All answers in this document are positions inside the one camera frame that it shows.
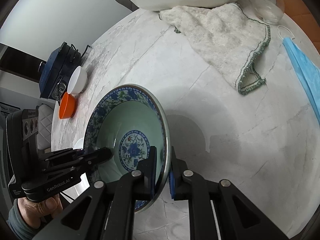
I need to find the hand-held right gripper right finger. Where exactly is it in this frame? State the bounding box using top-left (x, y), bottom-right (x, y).
top-left (168, 148), bottom-right (297, 240)

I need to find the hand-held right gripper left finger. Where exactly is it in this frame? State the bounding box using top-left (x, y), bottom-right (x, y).
top-left (31, 145), bottom-right (158, 240)

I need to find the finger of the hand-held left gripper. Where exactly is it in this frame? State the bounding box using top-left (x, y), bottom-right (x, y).
top-left (40, 148), bottom-right (83, 162)
top-left (50, 147), bottom-right (113, 174)

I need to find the large white plate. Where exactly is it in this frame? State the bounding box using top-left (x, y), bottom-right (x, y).
top-left (74, 137), bottom-right (84, 153)

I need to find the blue patterned ceramic bowl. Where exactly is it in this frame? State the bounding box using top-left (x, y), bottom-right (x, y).
top-left (83, 84), bottom-right (172, 213)

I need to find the orange bowl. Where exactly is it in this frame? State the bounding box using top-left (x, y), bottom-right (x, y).
top-left (59, 92), bottom-right (77, 119)

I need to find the white bowl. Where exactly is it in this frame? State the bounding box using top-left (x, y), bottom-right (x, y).
top-left (67, 66), bottom-right (88, 95)

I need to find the person's left forearm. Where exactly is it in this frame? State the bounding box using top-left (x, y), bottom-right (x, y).
top-left (6, 199), bottom-right (40, 240)

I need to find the person's left hand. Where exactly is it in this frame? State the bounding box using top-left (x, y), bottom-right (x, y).
top-left (19, 194), bottom-right (63, 230)

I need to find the beige quilted chair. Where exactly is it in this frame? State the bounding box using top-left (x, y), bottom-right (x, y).
top-left (35, 104), bottom-right (54, 150)

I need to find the navy electric hot pot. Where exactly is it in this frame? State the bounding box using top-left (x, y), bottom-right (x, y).
top-left (38, 42), bottom-right (83, 100)

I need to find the white dish cloth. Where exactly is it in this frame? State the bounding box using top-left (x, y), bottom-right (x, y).
top-left (159, 2), bottom-right (272, 96)

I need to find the blue face mask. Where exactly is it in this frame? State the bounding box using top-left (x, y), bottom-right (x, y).
top-left (277, 26), bottom-right (320, 130)

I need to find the clear drinking glass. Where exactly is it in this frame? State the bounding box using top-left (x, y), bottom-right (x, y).
top-left (246, 0), bottom-right (285, 25)

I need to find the black power cable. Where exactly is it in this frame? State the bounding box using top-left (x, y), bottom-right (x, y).
top-left (71, 44), bottom-right (92, 58)

